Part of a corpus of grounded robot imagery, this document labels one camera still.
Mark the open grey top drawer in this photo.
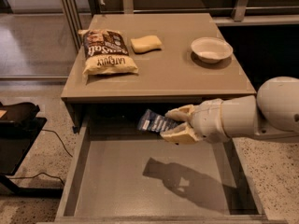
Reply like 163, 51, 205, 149
39, 118, 287, 224

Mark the black stand with tray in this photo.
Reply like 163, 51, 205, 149
0, 102, 63, 198

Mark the white bowl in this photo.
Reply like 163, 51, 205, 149
191, 37, 233, 63

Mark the black floor cable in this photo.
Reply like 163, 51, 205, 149
8, 128, 74, 187

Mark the dark blue rxbar wrapper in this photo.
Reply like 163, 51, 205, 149
137, 109, 178, 133

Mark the brown yellow chip bag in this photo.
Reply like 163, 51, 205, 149
78, 29, 138, 77

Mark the metal railing frame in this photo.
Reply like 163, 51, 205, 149
61, 0, 299, 47

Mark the yellow sponge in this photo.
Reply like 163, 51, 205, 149
131, 35, 162, 53

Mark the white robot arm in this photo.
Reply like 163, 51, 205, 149
161, 77, 299, 145

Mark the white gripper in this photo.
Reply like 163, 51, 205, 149
160, 99, 230, 145

